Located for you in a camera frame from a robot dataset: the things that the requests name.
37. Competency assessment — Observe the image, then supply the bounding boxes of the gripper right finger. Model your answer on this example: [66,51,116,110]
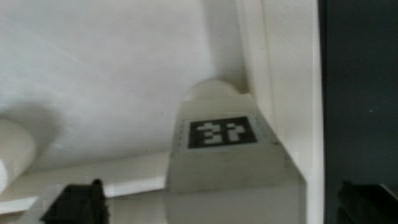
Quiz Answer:
[336,181,398,224]

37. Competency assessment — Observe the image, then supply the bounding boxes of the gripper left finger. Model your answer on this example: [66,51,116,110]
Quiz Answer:
[20,179,111,224]

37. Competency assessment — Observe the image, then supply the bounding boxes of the white square table top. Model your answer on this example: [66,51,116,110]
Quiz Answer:
[0,0,326,224]

